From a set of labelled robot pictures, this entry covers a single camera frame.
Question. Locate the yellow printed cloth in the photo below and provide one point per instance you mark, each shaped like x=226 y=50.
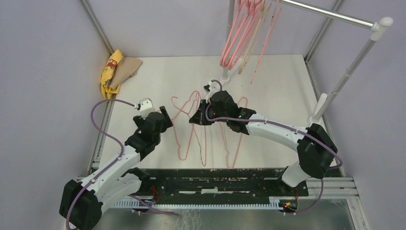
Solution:
x=107 y=75

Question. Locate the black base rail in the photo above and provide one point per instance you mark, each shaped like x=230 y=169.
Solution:
x=216 y=186

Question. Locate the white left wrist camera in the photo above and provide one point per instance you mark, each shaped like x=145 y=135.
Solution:
x=145 y=107

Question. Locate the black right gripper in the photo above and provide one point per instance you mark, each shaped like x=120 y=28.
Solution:
x=198 y=117

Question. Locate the thin pink wire hanger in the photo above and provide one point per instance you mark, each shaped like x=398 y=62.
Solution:
x=183 y=129

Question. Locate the thick pink plastic hanger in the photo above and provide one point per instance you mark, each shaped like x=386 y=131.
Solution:
x=239 y=12

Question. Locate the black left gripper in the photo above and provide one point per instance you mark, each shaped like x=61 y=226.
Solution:
x=166 y=120

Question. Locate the silver clothes rack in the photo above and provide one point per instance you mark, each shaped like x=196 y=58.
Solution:
x=377 y=29

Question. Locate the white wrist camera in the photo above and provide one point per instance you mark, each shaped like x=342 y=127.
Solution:
x=211 y=88
x=145 y=107

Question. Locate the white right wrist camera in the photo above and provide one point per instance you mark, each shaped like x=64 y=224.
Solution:
x=211 y=88

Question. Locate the white slotted cable duct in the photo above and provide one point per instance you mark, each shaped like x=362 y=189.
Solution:
x=133 y=203

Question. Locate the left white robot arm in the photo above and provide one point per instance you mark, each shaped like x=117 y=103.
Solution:
x=83 y=203

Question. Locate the beige cloth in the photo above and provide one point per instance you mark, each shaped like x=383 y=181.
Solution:
x=127 y=68

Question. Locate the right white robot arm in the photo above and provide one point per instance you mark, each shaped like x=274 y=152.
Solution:
x=314 y=147

